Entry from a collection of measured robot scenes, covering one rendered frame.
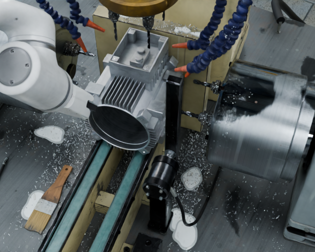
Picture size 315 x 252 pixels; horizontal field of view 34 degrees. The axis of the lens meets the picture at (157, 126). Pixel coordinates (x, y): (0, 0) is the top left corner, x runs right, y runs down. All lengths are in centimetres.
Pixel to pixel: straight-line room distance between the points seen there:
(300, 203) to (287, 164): 11
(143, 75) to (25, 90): 41
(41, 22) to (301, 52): 106
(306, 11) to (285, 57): 82
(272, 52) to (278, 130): 67
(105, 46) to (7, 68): 57
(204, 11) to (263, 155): 41
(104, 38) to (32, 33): 49
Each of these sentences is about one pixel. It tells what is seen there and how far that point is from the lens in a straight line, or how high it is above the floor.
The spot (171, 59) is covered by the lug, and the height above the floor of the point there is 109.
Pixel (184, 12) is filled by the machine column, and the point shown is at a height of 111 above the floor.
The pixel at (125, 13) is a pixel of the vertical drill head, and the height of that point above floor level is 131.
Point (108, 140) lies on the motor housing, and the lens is 125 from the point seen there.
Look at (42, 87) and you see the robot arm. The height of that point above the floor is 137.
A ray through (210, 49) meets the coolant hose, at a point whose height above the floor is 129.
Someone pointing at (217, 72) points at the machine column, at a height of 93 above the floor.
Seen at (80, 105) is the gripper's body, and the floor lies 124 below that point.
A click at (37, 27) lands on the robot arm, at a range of 84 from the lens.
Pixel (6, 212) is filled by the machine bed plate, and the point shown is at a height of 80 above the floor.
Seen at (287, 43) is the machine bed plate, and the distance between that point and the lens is 174.
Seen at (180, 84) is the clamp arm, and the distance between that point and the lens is 96.
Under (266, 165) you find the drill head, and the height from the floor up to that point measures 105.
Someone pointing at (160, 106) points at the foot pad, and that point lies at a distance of 115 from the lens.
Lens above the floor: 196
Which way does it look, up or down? 53 degrees down
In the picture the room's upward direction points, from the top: straight up
